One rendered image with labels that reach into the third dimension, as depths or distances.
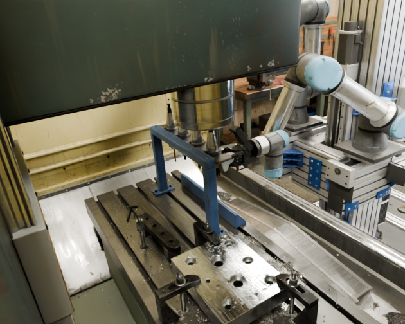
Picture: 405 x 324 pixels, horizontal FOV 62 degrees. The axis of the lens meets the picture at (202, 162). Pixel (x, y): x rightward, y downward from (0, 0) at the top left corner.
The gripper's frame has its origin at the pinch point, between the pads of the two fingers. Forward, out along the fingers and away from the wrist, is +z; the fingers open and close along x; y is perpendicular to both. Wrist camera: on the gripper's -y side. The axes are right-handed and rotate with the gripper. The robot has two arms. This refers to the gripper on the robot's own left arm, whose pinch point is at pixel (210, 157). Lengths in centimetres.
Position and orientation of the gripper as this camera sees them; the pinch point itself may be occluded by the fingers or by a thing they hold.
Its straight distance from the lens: 120.0
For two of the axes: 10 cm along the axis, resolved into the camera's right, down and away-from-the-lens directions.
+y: 0.9, 9.0, 4.2
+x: -5.2, -3.1, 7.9
